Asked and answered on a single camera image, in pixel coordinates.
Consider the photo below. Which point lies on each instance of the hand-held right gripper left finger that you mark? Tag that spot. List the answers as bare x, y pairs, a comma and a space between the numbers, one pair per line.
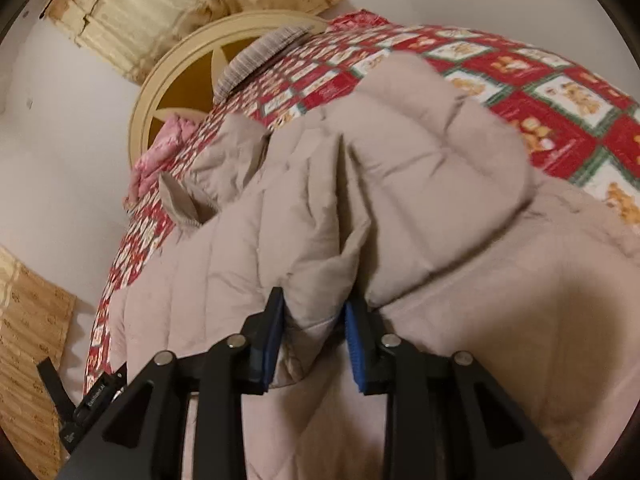
272, 340

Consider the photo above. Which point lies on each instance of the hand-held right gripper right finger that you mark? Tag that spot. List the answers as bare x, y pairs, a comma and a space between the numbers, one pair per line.
357, 350

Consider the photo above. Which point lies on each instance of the beige down jacket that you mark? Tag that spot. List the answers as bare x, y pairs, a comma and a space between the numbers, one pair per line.
400, 210

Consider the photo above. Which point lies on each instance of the pink floral quilt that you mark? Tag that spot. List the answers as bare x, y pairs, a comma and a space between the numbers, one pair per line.
160, 155

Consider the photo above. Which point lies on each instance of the cream wooden headboard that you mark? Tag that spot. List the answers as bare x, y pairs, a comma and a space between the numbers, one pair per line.
150, 110

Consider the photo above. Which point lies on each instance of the striped pillow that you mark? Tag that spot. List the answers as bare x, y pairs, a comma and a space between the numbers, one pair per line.
255, 57

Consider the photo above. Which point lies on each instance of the red printed bedspread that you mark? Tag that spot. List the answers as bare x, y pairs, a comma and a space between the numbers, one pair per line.
550, 125

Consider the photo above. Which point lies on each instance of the red patterned cloth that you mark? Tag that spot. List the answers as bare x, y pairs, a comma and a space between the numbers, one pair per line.
360, 19

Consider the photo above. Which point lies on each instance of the beige ruffled window curtain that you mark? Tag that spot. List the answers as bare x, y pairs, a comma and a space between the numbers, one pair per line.
125, 20

